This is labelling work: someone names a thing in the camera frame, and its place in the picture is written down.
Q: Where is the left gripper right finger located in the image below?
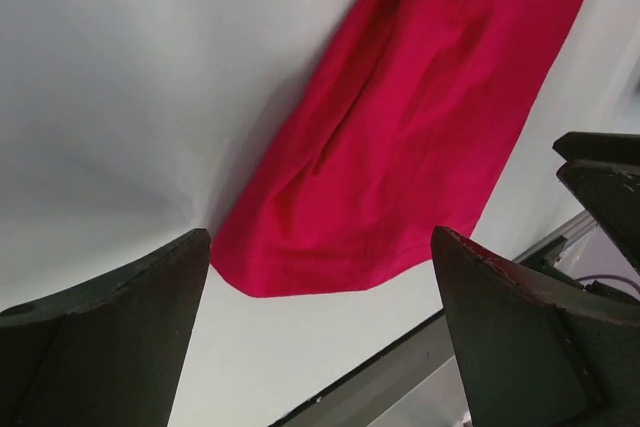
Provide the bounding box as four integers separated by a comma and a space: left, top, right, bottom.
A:
431, 227, 639, 426

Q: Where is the aluminium frame rail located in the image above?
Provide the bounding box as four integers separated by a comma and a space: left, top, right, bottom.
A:
513, 211, 597, 266

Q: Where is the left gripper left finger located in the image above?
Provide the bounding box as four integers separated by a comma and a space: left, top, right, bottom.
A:
1, 229, 210, 426

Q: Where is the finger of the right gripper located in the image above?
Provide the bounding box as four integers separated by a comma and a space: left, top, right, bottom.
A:
553, 132, 639, 270

